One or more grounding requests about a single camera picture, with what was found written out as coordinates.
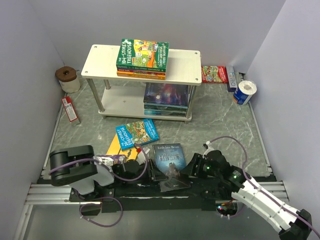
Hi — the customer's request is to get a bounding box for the brown twine spool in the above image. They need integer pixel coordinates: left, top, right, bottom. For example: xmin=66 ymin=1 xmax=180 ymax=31
xmin=55 ymin=66 xmax=81 ymax=93

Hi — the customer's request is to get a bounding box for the stack of dark books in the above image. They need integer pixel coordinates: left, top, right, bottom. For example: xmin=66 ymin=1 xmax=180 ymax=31
xmin=143 ymin=82 xmax=189 ymax=117

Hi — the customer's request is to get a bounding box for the blue 26-Storey Treehouse book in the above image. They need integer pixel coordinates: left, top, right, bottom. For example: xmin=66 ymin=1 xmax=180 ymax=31
xmin=115 ymin=118 xmax=160 ymax=150

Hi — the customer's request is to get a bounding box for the yellow book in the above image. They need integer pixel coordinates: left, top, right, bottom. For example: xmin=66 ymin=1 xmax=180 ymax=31
xmin=106 ymin=134 xmax=138 ymax=160

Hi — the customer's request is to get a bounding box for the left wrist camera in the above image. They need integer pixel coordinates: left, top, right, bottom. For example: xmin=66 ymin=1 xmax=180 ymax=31
xmin=134 ymin=143 xmax=150 ymax=165

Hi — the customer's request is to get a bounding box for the blue white box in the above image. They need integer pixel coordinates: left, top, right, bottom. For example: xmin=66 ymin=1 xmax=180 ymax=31
xmin=225 ymin=66 xmax=238 ymax=92

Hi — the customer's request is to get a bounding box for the aluminium rail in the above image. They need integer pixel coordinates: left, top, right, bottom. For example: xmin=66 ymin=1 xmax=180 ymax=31
xmin=13 ymin=181 xmax=290 ymax=240

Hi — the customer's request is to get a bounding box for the red small box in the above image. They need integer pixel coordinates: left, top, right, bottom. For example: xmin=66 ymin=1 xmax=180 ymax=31
xmin=61 ymin=96 xmax=80 ymax=125

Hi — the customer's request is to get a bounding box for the dark Wuthering Heights book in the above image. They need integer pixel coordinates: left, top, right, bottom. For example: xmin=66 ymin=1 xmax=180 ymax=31
xmin=152 ymin=143 xmax=191 ymax=193

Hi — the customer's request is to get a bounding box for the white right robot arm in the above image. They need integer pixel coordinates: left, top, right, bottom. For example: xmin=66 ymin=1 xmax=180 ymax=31
xmin=181 ymin=150 xmax=313 ymax=240

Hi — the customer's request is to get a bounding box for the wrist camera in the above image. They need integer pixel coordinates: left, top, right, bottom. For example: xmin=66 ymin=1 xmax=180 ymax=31
xmin=134 ymin=143 xmax=150 ymax=165
xmin=202 ymin=140 xmax=215 ymax=158

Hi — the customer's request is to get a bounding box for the Charlie Chocolate Factory book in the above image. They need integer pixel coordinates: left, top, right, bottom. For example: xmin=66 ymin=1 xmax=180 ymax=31
xmin=117 ymin=69 xmax=166 ymax=76

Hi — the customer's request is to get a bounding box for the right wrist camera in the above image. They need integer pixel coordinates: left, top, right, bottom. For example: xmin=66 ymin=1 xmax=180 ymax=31
xmin=202 ymin=140 xmax=215 ymax=158

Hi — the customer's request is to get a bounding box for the purple comic book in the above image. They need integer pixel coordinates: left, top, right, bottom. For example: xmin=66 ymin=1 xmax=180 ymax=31
xmin=94 ymin=154 xmax=126 ymax=172

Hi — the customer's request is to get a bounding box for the green 104-Storey Treehouse book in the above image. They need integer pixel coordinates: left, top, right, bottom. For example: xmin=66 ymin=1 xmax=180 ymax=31
xmin=116 ymin=38 xmax=170 ymax=73

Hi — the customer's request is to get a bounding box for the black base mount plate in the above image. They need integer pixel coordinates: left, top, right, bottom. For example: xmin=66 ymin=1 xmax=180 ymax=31
xmin=37 ymin=176 xmax=278 ymax=215

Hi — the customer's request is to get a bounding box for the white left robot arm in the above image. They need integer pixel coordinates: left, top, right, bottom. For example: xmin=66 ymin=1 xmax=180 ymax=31
xmin=49 ymin=143 xmax=169 ymax=201

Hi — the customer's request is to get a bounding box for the orange Treehouse book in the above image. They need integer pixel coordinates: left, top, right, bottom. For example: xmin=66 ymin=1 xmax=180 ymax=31
xmin=116 ymin=71 xmax=166 ymax=80

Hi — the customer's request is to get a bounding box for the white two-tier shelf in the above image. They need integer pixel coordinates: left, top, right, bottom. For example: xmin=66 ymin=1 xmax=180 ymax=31
xmin=81 ymin=44 xmax=203 ymax=122

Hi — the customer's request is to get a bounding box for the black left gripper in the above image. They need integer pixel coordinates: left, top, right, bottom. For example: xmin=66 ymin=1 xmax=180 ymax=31
xmin=122 ymin=158 xmax=169 ymax=184

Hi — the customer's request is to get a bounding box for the red game box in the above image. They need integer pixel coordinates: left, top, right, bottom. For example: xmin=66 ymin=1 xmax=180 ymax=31
xmin=201 ymin=65 xmax=228 ymax=84

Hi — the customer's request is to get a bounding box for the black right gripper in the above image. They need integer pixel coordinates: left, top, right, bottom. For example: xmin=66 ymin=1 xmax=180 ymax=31
xmin=180 ymin=153 xmax=222 ymax=180

